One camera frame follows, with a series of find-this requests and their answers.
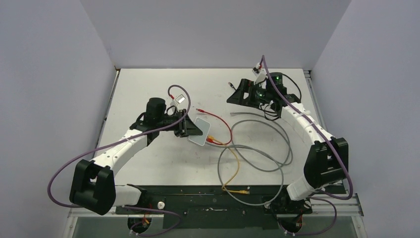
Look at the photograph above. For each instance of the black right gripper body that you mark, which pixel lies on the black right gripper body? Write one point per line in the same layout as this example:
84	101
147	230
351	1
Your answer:
260	95

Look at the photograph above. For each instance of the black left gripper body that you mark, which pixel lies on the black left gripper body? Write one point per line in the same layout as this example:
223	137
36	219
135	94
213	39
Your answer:
179	127

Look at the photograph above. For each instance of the white network switch box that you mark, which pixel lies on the white network switch box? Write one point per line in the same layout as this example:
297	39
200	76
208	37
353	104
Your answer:
200	137

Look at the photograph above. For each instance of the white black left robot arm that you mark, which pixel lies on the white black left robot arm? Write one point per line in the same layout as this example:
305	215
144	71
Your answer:
93	186

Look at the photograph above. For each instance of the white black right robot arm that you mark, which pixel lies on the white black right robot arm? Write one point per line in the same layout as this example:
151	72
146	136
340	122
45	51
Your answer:
327	160

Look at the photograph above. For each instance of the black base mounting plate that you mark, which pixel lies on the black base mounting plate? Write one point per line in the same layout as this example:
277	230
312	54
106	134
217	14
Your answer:
209	207

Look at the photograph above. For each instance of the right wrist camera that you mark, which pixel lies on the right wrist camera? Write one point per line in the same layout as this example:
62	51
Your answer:
260	74

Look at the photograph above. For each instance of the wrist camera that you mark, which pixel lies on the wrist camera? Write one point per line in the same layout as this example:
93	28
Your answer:
178	100
260	74

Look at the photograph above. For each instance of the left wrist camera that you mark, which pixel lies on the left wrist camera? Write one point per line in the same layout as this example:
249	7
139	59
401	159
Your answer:
178	100

